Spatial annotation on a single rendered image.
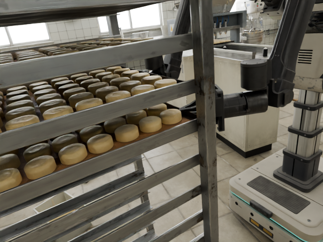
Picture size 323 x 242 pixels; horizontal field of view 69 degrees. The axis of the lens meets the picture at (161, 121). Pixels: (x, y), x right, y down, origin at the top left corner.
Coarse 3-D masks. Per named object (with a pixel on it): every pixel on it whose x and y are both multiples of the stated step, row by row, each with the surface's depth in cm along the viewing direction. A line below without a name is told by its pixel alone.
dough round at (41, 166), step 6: (42, 156) 44; (48, 156) 43; (30, 162) 42; (36, 162) 42; (42, 162) 42; (48, 162) 41; (54, 162) 42; (24, 168) 41; (30, 168) 40; (36, 168) 40; (42, 168) 40; (48, 168) 41; (54, 168) 42; (30, 174) 40; (36, 174) 40; (42, 174) 40
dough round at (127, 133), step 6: (120, 126) 51; (126, 126) 51; (132, 126) 50; (114, 132) 49; (120, 132) 48; (126, 132) 48; (132, 132) 48; (138, 132) 50; (120, 138) 48; (126, 138) 48; (132, 138) 48
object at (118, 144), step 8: (184, 120) 54; (104, 128) 56; (168, 128) 52; (112, 136) 52; (144, 136) 50; (120, 144) 48; (88, 152) 47; (104, 152) 46; (24, 160) 47; (56, 160) 46; (56, 168) 43; (24, 176) 42
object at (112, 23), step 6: (108, 18) 77; (114, 18) 78; (108, 24) 79; (114, 24) 78; (108, 30) 80; (114, 30) 79; (138, 162) 99; (138, 168) 100; (138, 180) 103; (144, 198) 107; (150, 210) 111; (150, 228) 114
